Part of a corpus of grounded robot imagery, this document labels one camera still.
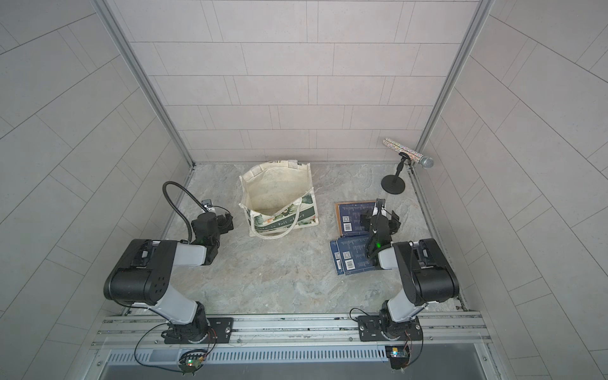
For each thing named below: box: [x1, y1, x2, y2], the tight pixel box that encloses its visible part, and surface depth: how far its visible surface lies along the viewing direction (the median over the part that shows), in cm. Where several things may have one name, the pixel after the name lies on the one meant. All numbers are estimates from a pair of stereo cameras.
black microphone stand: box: [380, 152, 411, 195], surface depth 110 cm
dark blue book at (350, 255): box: [329, 235, 376, 276], surface depth 84 cm
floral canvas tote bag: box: [239, 159, 320, 240], surface depth 88 cm
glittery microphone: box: [382, 137, 435, 170], surface depth 91 cm
